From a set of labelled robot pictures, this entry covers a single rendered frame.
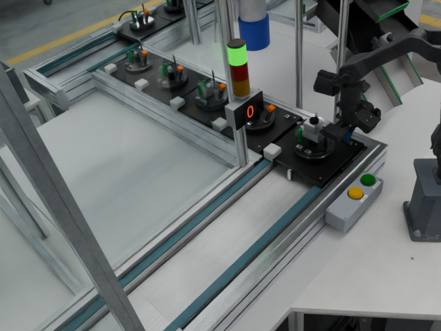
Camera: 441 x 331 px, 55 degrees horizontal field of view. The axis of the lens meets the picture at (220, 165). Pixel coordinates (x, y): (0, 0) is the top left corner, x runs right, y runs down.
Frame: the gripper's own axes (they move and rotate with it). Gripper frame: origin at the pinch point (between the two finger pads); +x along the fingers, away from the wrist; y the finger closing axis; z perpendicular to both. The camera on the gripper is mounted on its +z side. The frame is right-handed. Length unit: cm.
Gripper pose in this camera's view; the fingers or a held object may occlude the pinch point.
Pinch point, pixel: (347, 132)
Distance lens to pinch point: 134.6
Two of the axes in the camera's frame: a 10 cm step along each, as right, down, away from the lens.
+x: 1.3, 7.2, 6.8
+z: 7.0, 4.2, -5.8
